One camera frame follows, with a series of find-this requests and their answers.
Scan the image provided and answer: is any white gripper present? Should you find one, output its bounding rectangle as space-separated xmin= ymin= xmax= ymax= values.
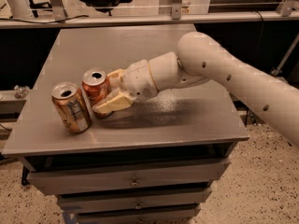
xmin=93 ymin=60 xmax=158 ymax=114

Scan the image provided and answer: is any red coke can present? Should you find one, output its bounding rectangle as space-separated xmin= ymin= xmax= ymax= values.
xmin=82 ymin=68 xmax=110 ymax=107

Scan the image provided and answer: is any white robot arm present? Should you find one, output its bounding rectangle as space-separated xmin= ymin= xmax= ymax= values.
xmin=93 ymin=32 xmax=299 ymax=145

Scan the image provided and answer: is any orange soda can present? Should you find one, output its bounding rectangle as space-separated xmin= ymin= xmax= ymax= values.
xmin=51 ymin=81 xmax=92 ymax=133

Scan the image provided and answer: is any grey drawer cabinet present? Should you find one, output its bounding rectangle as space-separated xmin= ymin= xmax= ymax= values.
xmin=1 ymin=23 xmax=250 ymax=224

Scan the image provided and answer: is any crumpled clear plastic wrapper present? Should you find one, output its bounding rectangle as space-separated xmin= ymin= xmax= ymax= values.
xmin=14 ymin=85 xmax=30 ymax=99

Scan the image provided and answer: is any top grey drawer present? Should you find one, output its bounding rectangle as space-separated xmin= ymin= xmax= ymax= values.
xmin=28 ymin=159 xmax=230 ymax=195

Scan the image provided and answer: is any grey drawer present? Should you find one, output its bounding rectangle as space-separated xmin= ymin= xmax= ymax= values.
xmin=58 ymin=187 xmax=211 ymax=214
xmin=28 ymin=159 xmax=230 ymax=195
xmin=76 ymin=204 xmax=199 ymax=224

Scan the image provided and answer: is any middle grey drawer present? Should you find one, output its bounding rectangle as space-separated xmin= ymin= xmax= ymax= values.
xmin=58 ymin=187 xmax=211 ymax=214

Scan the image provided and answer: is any bottom grey drawer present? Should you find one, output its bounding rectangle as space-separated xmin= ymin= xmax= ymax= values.
xmin=76 ymin=204 xmax=199 ymax=224

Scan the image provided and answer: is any grey metal rail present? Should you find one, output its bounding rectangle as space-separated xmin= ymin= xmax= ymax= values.
xmin=0 ymin=10 xmax=299 ymax=29

